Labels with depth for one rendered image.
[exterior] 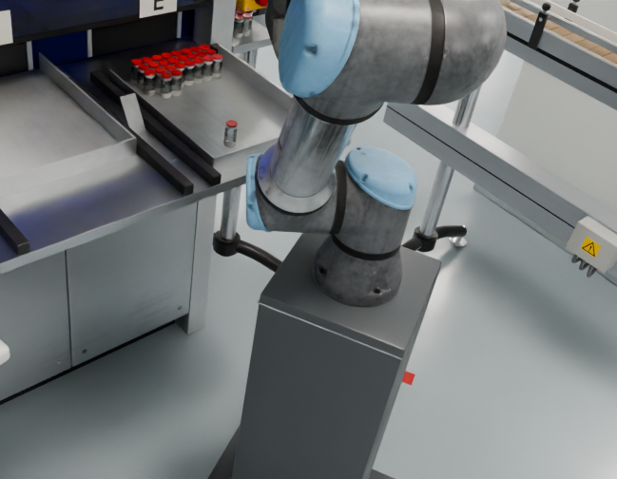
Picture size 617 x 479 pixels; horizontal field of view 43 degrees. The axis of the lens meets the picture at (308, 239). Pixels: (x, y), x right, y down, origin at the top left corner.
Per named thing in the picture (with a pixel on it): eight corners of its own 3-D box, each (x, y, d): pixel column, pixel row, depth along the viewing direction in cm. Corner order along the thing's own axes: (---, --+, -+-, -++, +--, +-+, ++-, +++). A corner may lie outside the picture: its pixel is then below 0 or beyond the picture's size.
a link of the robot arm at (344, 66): (330, 245, 127) (449, 69, 76) (237, 240, 124) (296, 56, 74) (329, 177, 131) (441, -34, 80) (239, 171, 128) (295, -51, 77)
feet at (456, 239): (355, 284, 253) (363, 251, 244) (454, 233, 282) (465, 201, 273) (373, 299, 248) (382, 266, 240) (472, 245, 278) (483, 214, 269)
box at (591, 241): (565, 248, 207) (577, 220, 202) (575, 241, 210) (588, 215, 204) (604, 274, 201) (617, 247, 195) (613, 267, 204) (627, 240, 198)
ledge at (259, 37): (196, 28, 182) (197, 21, 181) (241, 19, 190) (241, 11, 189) (233, 54, 175) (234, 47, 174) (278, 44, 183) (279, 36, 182)
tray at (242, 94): (109, 86, 153) (109, 69, 151) (219, 60, 168) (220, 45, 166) (212, 175, 135) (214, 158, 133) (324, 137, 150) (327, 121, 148)
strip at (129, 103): (119, 124, 143) (119, 96, 139) (134, 121, 145) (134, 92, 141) (162, 163, 135) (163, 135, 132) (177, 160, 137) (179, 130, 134)
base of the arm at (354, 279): (410, 265, 139) (423, 221, 132) (384, 318, 127) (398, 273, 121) (330, 236, 142) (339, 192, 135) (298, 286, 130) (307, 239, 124)
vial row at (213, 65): (141, 91, 153) (141, 70, 150) (217, 72, 163) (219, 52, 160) (146, 97, 151) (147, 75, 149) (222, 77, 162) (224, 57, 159)
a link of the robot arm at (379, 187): (411, 257, 125) (432, 187, 116) (327, 253, 122) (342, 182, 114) (395, 210, 134) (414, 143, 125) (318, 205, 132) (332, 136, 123)
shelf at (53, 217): (-126, 116, 137) (-128, 105, 136) (204, 41, 178) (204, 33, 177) (0, 274, 112) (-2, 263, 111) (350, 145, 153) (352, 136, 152)
